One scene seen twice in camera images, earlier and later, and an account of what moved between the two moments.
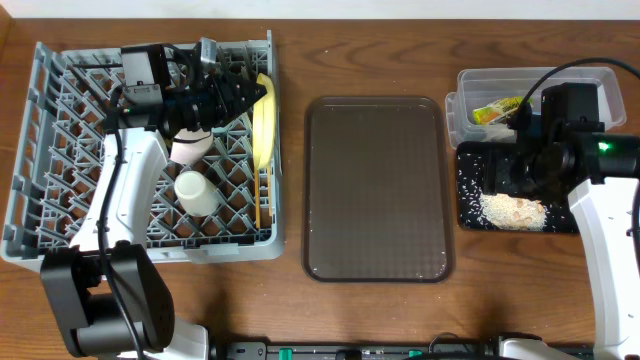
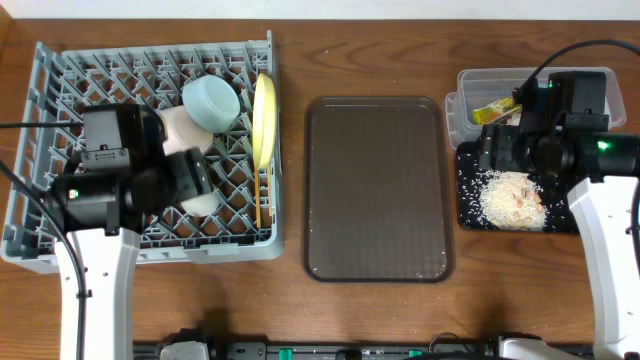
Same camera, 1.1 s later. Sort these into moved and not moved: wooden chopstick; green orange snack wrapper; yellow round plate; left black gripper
Moved: left black gripper
Not moved: wooden chopstick; yellow round plate; green orange snack wrapper
